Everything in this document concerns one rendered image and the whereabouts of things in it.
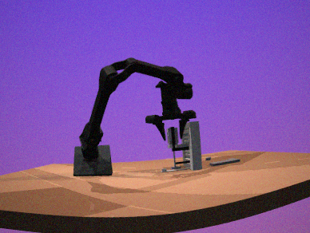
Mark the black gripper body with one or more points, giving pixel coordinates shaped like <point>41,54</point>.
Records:
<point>169,106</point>

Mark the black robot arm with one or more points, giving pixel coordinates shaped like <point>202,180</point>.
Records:
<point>109,80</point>

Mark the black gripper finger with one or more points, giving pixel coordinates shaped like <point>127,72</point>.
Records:
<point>182,126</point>
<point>161,128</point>

